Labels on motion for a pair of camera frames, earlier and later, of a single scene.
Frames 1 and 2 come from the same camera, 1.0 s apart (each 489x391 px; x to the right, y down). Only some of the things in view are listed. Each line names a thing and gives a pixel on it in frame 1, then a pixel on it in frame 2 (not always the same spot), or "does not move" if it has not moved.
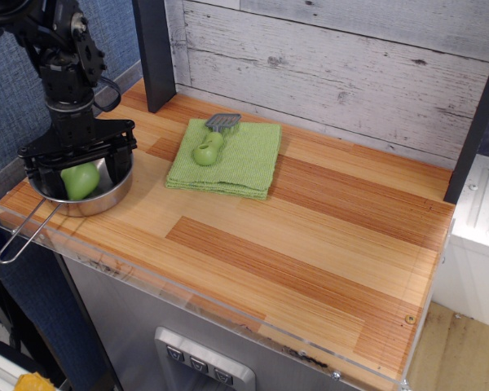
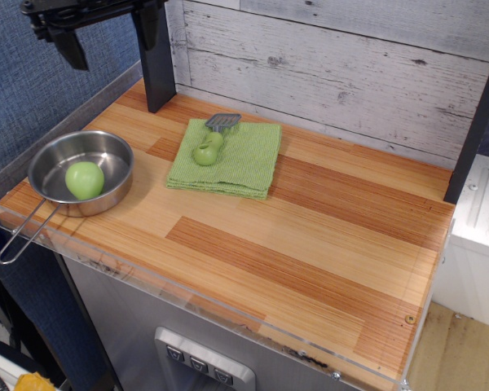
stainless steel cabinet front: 127,317 does not move
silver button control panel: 183,364 does not move
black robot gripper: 77,135 to 53,18
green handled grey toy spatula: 206,153 does not move
